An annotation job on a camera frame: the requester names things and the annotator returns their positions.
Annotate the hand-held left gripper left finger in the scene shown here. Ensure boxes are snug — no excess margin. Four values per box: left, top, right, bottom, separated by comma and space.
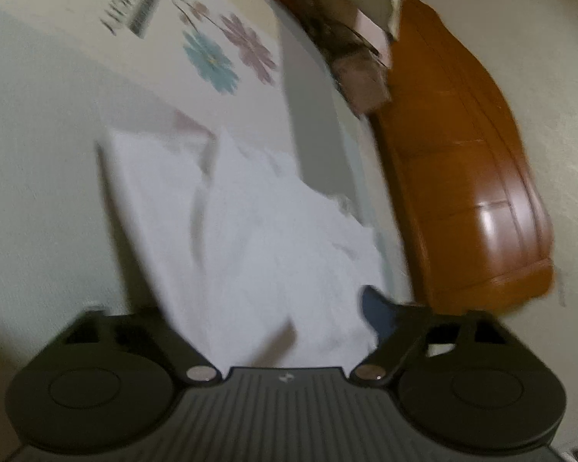
34, 308, 222, 386

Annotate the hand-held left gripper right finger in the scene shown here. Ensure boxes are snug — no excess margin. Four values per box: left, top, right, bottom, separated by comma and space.
351, 286, 545, 386

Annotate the white printed sweatshirt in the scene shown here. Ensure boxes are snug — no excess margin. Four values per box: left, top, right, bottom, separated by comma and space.
96, 127, 391, 369

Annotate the wooden headboard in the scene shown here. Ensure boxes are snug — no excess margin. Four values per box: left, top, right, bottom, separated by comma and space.
371, 0, 554, 316

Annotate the checked bed sheet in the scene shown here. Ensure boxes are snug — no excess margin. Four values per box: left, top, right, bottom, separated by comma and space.
0, 0, 415, 362

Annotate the pink handbag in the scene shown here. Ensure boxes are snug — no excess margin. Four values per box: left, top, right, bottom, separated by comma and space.
313, 19, 391, 116

